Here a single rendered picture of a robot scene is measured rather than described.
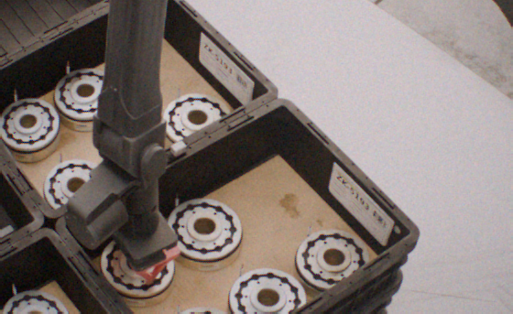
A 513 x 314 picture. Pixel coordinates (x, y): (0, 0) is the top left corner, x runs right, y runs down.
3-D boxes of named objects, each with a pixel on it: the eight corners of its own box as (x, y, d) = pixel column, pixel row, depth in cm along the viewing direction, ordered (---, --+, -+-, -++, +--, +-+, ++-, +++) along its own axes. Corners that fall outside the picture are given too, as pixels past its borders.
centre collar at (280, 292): (269, 278, 149) (270, 276, 149) (294, 301, 147) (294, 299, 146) (241, 297, 147) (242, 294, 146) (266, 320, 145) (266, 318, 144)
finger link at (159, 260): (139, 301, 145) (136, 265, 137) (112, 262, 148) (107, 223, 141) (181, 280, 147) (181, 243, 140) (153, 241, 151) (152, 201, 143)
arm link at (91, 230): (166, 142, 126) (114, 106, 130) (94, 202, 121) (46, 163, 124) (174, 210, 135) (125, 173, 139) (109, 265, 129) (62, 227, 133)
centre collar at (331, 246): (336, 239, 154) (336, 236, 154) (358, 263, 152) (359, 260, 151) (308, 255, 152) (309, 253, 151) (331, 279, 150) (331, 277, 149)
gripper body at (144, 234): (136, 268, 138) (134, 236, 133) (96, 210, 143) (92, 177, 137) (180, 247, 141) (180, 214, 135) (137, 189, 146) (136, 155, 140)
